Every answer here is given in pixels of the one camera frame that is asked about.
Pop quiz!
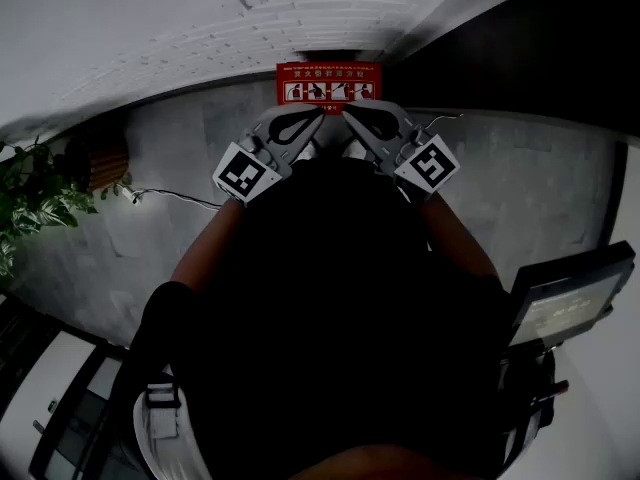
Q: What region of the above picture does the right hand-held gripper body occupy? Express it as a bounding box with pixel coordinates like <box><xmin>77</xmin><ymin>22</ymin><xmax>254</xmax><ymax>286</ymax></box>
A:
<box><xmin>372</xmin><ymin>110</ymin><xmax>462</xmax><ymax>200</ymax></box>

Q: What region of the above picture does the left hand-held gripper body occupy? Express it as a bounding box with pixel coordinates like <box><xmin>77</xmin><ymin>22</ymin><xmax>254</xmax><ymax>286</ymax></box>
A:
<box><xmin>212</xmin><ymin>112</ymin><xmax>301</xmax><ymax>205</ymax></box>

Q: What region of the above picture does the black floor cable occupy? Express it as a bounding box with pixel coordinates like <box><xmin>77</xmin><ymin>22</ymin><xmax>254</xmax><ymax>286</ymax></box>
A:
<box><xmin>139</xmin><ymin>187</ymin><xmax>224</xmax><ymax>210</ymax></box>

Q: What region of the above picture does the black monitor screen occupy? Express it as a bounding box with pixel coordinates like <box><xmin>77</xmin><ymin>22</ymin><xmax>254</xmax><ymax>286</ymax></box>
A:
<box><xmin>507</xmin><ymin>240</ymin><xmax>637</xmax><ymax>347</ymax></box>

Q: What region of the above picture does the green leafy plant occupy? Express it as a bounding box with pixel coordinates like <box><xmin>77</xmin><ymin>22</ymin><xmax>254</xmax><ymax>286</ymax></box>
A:
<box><xmin>0</xmin><ymin>136</ymin><xmax>134</xmax><ymax>282</ymax></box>

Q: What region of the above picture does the person's right forearm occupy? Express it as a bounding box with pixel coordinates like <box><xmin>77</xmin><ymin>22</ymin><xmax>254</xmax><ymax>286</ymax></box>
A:
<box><xmin>417</xmin><ymin>191</ymin><xmax>502</xmax><ymax>283</ymax></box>

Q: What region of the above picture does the black framed glass door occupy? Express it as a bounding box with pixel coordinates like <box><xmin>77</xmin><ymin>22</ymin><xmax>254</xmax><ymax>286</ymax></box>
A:
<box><xmin>0</xmin><ymin>292</ymin><xmax>132</xmax><ymax>480</ymax></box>

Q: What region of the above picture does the red fire extinguisher box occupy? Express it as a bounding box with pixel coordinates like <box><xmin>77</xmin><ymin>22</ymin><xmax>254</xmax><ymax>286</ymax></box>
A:
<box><xmin>276</xmin><ymin>61</ymin><xmax>384</xmax><ymax>118</ymax></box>

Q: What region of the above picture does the person's black shirt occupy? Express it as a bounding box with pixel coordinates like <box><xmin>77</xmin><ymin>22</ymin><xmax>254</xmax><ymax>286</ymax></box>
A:
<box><xmin>128</xmin><ymin>153</ymin><xmax>516</xmax><ymax>480</ymax></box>

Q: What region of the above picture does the white bag with black strap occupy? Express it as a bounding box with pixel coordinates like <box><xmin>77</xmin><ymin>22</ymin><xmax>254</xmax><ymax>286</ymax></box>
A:
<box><xmin>130</xmin><ymin>365</ymin><xmax>214</xmax><ymax>480</ymax></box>

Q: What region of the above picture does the thin white gripper cable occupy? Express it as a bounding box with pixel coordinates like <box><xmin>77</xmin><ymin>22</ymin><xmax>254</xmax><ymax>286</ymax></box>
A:
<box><xmin>422</xmin><ymin>112</ymin><xmax>465</xmax><ymax>135</ymax></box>

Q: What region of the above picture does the brown slatted plant pot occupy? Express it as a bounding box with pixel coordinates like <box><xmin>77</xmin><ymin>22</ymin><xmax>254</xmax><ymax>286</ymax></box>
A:
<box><xmin>65</xmin><ymin>136</ymin><xmax>132</xmax><ymax>192</ymax></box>

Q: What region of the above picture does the person's left forearm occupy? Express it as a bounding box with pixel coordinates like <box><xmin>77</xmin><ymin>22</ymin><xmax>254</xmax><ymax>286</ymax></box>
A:
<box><xmin>168</xmin><ymin>196</ymin><xmax>248</xmax><ymax>295</ymax></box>

